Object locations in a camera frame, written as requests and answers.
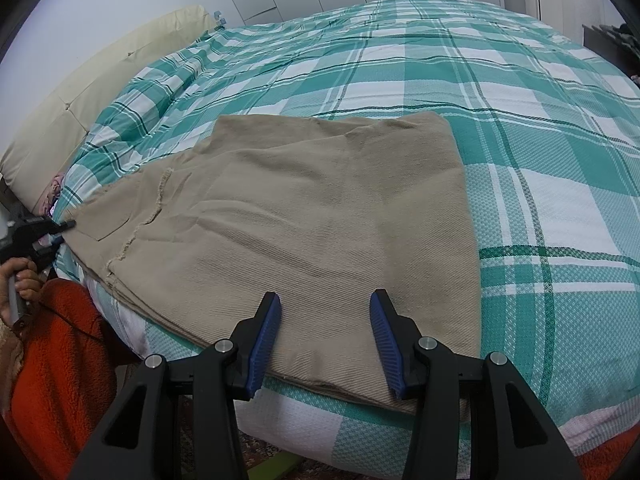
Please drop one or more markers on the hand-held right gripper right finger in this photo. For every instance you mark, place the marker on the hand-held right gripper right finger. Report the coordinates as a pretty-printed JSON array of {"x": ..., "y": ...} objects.
[{"x": 385, "y": 345}]

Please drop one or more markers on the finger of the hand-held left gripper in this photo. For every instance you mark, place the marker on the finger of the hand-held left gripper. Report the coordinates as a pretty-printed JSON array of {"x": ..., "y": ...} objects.
[
  {"x": 52, "y": 226},
  {"x": 50, "y": 250}
]

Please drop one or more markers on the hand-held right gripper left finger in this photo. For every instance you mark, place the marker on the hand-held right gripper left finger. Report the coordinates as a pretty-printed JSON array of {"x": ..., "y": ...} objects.
[{"x": 262, "y": 345}]

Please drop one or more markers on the beige pants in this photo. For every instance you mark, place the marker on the beige pants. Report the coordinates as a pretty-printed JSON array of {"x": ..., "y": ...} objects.
[{"x": 300, "y": 220}]

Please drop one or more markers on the person's left hand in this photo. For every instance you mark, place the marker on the person's left hand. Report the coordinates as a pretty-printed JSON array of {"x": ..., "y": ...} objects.
[{"x": 29, "y": 280}]

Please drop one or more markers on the pink cloth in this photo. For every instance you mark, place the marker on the pink cloth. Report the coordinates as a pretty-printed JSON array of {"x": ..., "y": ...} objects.
[{"x": 54, "y": 192}]

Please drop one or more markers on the person's orange fleece clothing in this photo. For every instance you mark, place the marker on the person's orange fleece clothing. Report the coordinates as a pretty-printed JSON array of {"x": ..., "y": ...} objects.
[{"x": 60, "y": 370}]

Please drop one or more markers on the cream upholstered headboard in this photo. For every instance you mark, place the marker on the cream upholstered headboard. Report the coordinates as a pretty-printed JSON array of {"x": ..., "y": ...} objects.
[{"x": 100, "y": 80}]

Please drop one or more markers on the teal plaid bed blanket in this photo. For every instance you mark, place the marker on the teal plaid bed blanket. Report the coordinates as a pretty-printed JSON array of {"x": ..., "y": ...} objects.
[{"x": 500, "y": 110}]

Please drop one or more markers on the dark wooden nightstand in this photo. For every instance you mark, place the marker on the dark wooden nightstand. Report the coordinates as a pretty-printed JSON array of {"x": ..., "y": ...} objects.
[{"x": 607, "y": 47}]

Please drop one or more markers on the pile of dark clothes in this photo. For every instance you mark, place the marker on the pile of dark clothes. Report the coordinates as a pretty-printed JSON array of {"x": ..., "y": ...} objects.
[{"x": 622, "y": 35}]

